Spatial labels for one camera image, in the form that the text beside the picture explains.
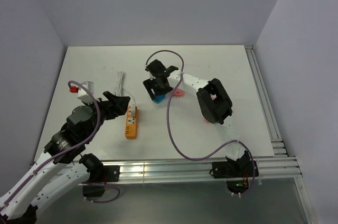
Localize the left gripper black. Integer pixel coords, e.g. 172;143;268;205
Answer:
83;90;130;142

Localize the blue plug adapter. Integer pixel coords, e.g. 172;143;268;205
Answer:
153;95;165;104

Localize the orange power strip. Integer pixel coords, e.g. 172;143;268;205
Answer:
125;109;138;139

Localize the pink triangular power strip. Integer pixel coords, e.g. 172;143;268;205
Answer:
204;95;216;124

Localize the white plug adapter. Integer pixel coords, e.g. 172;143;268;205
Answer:
128;104;137;117

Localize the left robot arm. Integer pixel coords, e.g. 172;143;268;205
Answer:
1;91;130;223

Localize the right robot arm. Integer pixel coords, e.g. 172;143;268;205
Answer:
143;59;255;176

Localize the pink plug adapter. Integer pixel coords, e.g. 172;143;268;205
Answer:
172;88;185;98

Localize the white power strip cord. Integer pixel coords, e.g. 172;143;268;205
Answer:
115;70;138;107

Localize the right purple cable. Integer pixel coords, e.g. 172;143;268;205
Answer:
145;50;256;197

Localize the purple cable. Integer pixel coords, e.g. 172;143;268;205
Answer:
0;80;122;210
145;50;256;197

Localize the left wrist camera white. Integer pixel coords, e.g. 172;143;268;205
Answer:
69;81;94;103

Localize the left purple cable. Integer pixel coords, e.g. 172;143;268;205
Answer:
0;80;122;210

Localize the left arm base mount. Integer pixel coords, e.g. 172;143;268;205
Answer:
82;165;120;199

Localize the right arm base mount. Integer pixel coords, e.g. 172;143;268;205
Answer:
209;158;259;196

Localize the right aluminium rail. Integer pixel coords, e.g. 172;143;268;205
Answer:
245;45;288;157

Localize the aluminium rail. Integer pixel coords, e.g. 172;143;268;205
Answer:
245;45;288;157
25;156;303;188

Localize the front aluminium rail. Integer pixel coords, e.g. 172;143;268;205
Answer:
25;156;303;188

